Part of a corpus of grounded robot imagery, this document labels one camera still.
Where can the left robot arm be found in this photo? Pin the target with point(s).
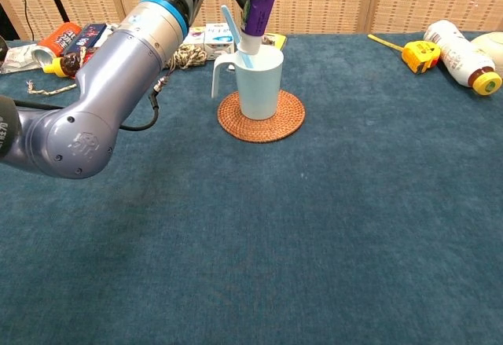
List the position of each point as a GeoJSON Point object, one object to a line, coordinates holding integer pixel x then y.
{"type": "Point", "coordinates": [118, 78]}

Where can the razor in yellow package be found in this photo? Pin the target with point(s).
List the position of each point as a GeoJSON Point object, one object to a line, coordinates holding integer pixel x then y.
{"type": "Point", "coordinates": [277, 41]}

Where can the white cartoon snack bag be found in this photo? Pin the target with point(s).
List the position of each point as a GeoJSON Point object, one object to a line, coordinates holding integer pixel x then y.
{"type": "Point", "coordinates": [112, 27]}

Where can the yellow tape measure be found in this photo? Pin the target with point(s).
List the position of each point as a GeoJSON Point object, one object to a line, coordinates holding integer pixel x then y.
{"type": "Point", "coordinates": [420, 56]}

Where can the light blue toothbrush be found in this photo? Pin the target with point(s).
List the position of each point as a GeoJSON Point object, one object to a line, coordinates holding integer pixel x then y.
{"type": "Point", "coordinates": [232, 26]}

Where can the round woven rattan coaster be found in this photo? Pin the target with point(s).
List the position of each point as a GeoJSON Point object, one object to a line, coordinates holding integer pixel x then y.
{"type": "Point", "coordinates": [261, 129]}

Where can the brown bottle yellow cap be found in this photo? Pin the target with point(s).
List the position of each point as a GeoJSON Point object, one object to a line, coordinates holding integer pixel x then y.
{"type": "Point", "coordinates": [64, 66]}

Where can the silver foil packet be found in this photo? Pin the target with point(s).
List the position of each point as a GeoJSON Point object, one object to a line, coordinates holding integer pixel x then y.
{"type": "Point", "coordinates": [17, 58]}

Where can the white blue milk carton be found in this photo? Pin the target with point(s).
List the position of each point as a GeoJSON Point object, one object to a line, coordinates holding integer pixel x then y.
{"type": "Point", "coordinates": [216, 40]}

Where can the purple toothpaste tube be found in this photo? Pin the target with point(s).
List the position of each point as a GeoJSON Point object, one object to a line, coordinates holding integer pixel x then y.
{"type": "Point", "coordinates": [257, 19]}

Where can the white bottle yellow cap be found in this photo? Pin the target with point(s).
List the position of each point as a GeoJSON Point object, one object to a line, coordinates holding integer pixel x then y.
{"type": "Point", "coordinates": [457, 54]}

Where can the dark blue box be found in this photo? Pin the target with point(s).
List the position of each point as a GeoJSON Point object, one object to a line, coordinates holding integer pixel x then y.
{"type": "Point", "coordinates": [88, 34]}

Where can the orange drink can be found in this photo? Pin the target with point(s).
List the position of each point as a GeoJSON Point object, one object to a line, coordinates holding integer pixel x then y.
{"type": "Point", "coordinates": [55, 42]}

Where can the dark teal table mat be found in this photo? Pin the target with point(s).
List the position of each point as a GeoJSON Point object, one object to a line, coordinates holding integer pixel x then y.
{"type": "Point", "coordinates": [275, 243]}

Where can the white purple drink carton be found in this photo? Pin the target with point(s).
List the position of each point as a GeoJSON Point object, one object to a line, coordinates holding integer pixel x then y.
{"type": "Point", "coordinates": [195, 37]}

